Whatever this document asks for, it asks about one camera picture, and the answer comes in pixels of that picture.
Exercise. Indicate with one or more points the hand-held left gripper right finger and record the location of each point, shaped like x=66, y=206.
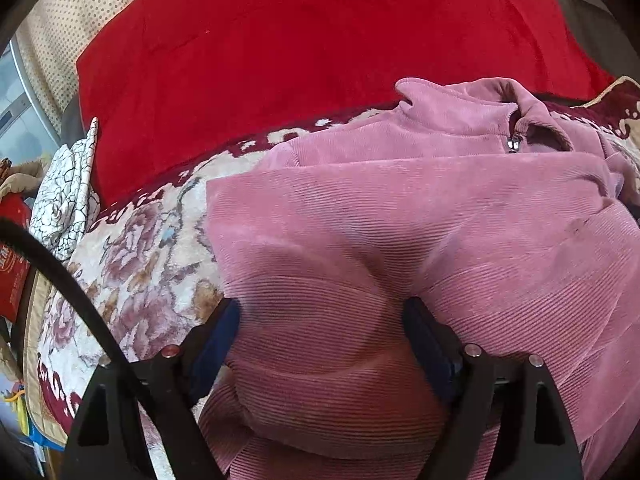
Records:
x=425, y=337

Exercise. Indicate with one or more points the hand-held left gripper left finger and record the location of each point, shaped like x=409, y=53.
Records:
x=222, y=332

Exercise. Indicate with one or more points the floral patterned blanket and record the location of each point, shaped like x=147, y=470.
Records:
x=150, y=240

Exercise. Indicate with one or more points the white crackle patterned cloth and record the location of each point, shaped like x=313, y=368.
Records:
x=65, y=195

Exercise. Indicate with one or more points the yellow blue plastic item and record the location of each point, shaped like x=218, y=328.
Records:
x=22, y=410

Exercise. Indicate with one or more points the red box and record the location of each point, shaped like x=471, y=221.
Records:
x=12, y=270

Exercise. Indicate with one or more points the red blanket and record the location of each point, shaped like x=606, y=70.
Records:
x=300, y=60

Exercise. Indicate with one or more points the window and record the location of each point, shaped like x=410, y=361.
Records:
x=15, y=105

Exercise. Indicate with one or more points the beige dotted cloth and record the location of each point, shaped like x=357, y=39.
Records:
x=65, y=25

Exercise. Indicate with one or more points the grey cloth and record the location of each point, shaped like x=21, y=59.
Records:
x=590, y=25

